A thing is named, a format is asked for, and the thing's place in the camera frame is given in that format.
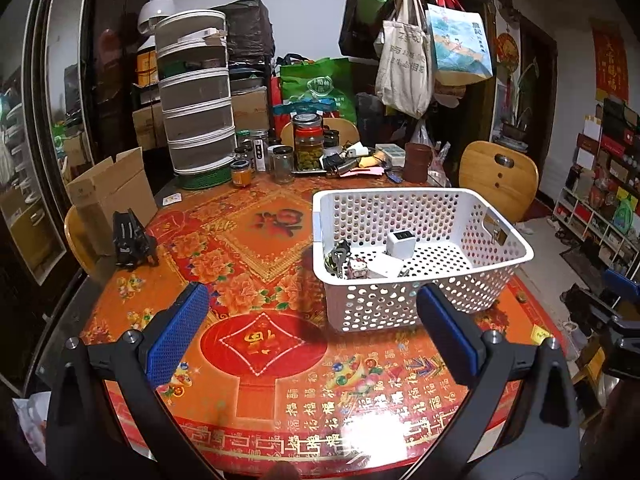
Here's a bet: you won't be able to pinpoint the red wall ornament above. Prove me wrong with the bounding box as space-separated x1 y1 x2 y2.
495 32 521 76

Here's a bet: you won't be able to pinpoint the black plastic bag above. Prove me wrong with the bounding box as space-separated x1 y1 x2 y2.
215 0 276 61

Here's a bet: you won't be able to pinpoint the white cubby shelf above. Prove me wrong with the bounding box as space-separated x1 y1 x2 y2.
552 187 640 271

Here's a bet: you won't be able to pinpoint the dark wooden door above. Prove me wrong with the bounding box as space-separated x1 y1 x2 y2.
517 17 558 211

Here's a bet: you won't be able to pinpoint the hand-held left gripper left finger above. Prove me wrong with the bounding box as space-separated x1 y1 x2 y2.
45 281 221 480

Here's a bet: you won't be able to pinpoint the white plastic bag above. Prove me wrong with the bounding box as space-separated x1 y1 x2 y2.
12 392 51 456

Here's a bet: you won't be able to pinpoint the white cube charger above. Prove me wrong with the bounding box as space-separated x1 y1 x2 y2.
386 230 416 260

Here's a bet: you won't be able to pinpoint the black shoes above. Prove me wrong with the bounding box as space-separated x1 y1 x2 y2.
560 282 596 321

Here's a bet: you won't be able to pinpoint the beige canvas tote bag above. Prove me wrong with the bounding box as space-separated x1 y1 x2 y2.
375 0 433 118

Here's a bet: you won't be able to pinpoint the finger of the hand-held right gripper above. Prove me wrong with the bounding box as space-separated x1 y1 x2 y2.
586 269 640 329

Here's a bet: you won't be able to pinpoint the blue printed paper bag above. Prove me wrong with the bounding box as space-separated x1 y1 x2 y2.
427 2 495 86

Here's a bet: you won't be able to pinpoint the black hanging bag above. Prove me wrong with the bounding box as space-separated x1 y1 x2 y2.
339 0 386 58

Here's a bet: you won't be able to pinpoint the green shopping bag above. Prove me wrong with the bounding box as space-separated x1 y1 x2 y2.
279 57 358 123

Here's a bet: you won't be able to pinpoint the open cardboard box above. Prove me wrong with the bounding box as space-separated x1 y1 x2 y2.
66 147 160 256

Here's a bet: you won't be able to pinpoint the yellow tin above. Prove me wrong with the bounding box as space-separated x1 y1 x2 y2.
136 42 160 86

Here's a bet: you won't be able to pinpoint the white round appliance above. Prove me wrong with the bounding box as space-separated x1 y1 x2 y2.
137 0 176 36

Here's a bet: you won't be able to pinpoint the clear plastic bag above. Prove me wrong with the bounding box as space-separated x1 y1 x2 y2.
409 120 451 186

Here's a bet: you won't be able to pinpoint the brown ceramic mug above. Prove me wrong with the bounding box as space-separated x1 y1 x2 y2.
404 142 433 183

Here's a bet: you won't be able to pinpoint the keys with keyring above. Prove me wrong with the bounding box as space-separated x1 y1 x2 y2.
325 240 353 273

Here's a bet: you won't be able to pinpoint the white power adapter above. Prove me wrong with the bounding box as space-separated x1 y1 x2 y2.
367 252 408 278

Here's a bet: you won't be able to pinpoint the white pill box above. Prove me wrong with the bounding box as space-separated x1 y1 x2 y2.
375 143 408 166

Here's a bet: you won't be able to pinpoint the black folding stand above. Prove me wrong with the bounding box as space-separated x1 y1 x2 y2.
111 210 161 272

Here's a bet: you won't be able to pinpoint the white perforated plastic basket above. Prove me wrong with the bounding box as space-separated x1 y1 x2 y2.
312 187 535 335

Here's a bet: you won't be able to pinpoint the wooden chair with slot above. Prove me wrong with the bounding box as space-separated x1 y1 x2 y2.
459 141 540 223

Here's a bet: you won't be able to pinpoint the stack of gift boxes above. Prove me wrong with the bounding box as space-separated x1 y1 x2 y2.
575 97 640 196

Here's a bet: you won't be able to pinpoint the red wall scroll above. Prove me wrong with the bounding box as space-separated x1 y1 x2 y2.
591 20 630 103

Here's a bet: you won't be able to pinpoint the small orange jar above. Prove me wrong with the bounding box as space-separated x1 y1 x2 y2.
230 160 252 188

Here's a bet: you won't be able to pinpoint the dark mirrored cabinet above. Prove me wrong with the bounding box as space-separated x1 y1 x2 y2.
0 0 156 286

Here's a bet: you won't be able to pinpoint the red printed tablecloth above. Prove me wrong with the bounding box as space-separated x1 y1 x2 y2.
80 175 568 471

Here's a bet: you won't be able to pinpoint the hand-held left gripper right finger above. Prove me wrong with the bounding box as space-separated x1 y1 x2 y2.
400 282 583 480

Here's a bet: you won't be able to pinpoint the white slippers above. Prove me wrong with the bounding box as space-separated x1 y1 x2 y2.
562 320 591 361

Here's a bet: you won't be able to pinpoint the potted plant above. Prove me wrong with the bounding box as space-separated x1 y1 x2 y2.
500 57 538 143

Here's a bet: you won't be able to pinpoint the glass jar black lid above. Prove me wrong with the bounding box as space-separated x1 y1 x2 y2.
270 145 295 184

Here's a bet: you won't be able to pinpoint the brown cardboard box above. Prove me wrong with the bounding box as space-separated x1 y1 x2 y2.
231 87 271 133

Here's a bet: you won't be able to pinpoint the glass pickle jar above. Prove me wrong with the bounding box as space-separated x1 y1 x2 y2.
293 113 325 172

